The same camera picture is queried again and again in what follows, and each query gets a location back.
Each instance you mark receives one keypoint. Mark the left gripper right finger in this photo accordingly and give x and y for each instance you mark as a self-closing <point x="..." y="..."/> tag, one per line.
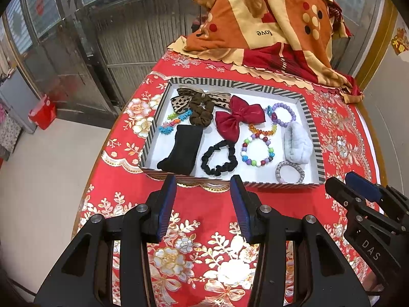
<point x="322" y="275"/>

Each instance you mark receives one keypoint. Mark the white fluffy scrunchie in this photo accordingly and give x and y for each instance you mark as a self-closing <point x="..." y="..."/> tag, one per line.
<point x="298" y="146"/>

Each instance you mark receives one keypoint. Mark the red velvet bow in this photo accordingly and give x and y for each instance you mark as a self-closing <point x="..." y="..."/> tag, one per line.
<point x="228" y="124"/>

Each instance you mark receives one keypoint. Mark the leopard print bow scrunchie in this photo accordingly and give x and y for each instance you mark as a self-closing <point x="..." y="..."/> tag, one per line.
<point x="200" y="103"/>

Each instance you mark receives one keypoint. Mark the red wall decoration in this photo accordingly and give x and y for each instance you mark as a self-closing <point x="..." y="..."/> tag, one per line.
<point x="399" y="42"/>

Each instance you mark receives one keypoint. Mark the striped white tray box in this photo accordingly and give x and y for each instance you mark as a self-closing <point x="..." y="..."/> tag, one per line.
<point x="205" y="130"/>

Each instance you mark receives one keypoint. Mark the metal security door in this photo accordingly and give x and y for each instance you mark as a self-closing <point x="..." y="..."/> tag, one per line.
<point x="90" y="56"/>

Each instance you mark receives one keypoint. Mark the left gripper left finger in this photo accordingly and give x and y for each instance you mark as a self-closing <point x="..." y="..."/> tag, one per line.
<point x="83" y="274"/>

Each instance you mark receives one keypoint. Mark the black scrunchie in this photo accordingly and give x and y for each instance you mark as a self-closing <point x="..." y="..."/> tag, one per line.
<point x="219" y="159"/>

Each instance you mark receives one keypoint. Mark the black cloth hair clip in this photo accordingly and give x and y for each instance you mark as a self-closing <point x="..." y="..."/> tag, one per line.
<point x="182" y="158"/>

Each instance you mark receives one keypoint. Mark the orange red folded blanket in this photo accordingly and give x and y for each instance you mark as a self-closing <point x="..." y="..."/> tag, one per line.
<point x="290" y="39"/>

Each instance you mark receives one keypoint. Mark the red bucket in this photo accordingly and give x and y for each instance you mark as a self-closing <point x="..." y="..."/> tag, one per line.
<point x="44" y="113"/>

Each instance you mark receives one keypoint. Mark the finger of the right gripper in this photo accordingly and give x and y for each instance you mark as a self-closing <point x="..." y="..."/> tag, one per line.
<point x="393" y="203"/>
<point x="358" y="205"/>

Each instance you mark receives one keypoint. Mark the grey cabinet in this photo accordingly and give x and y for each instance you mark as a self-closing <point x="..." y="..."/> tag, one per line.
<point x="19" y="100"/>

